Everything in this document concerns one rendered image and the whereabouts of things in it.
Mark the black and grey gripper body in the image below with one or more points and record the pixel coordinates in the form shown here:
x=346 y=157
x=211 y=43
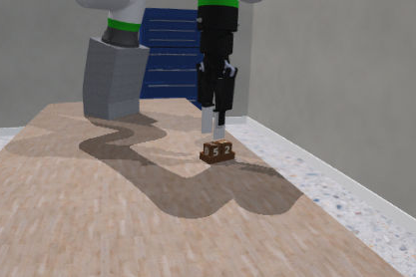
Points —
x=221 y=44

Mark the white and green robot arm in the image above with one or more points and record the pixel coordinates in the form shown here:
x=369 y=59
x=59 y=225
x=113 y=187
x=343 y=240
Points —
x=126 y=16

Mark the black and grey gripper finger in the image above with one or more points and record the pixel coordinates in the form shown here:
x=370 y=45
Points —
x=223 y=95
x=205 y=96

